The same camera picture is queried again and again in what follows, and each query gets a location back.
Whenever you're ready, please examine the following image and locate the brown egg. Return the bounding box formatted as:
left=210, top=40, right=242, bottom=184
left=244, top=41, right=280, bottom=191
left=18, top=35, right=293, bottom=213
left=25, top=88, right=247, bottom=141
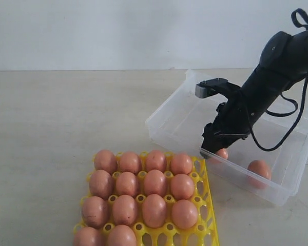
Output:
left=82, top=196, right=110, bottom=229
left=170, top=152, right=193, bottom=175
left=119, top=151, right=141, bottom=175
left=170, top=174, right=195, bottom=200
left=107, top=224, right=137, bottom=246
left=73, top=227, right=105, bottom=246
left=112, top=195, right=138, bottom=226
left=247, top=160, right=272, bottom=189
left=171, top=199, right=198, bottom=230
left=93, top=149, right=118, bottom=174
left=142, top=194, right=167, bottom=228
left=145, top=150, right=167, bottom=172
left=216, top=148, right=228, bottom=159
left=115, top=172, right=140, bottom=197
left=143, top=170, right=168, bottom=197
left=89, top=170, right=114, bottom=200

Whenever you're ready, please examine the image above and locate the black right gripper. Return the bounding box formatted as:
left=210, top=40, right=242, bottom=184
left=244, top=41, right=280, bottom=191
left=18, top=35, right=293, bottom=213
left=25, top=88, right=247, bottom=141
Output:
left=200, top=101, right=250, bottom=159

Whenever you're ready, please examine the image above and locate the clear plastic container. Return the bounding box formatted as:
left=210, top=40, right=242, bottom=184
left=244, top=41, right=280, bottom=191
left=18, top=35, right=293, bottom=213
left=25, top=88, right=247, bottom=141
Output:
left=146, top=70, right=308, bottom=206

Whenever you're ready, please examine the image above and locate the black cable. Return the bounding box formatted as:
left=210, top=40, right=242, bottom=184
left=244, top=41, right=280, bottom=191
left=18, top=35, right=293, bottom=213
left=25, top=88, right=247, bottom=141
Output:
left=236, top=9, right=308, bottom=152

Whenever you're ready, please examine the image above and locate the yellow plastic egg tray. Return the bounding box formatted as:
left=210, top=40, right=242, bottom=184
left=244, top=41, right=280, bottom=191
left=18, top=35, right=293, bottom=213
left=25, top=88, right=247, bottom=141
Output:
left=73, top=151, right=219, bottom=245

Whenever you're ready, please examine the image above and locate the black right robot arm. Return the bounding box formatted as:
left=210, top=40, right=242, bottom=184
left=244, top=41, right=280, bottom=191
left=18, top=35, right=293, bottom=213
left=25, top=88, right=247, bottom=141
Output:
left=196, top=30, right=308, bottom=153

